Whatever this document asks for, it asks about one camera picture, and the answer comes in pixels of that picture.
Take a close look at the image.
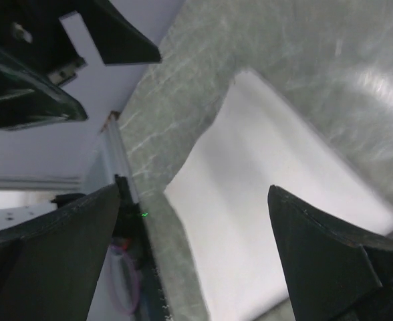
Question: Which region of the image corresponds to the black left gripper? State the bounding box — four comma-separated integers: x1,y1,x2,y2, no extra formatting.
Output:
0,1,162,130

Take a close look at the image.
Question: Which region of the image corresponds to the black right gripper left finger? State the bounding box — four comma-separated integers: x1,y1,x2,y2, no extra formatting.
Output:
0,185,120,320

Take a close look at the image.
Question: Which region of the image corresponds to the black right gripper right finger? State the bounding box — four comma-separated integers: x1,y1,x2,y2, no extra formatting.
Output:
267,185,393,320

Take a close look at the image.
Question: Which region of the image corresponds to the white cloth napkin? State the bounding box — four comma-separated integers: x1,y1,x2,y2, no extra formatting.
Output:
164,70,393,320

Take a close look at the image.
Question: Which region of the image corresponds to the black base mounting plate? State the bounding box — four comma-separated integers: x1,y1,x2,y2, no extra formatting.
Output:
113,175,172,320

